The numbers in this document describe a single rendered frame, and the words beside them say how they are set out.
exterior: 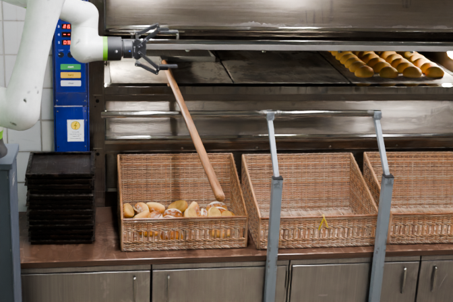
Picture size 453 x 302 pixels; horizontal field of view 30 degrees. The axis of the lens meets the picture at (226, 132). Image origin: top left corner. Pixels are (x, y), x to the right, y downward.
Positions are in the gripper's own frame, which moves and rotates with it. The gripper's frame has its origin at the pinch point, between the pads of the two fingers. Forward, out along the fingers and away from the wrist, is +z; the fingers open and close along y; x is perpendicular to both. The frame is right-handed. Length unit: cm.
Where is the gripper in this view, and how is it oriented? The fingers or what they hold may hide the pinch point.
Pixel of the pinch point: (174, 48)
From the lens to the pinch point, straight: 331.7
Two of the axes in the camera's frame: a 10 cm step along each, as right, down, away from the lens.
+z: 9.9, -0.1, 1.7
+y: -0.4, 9.5, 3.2
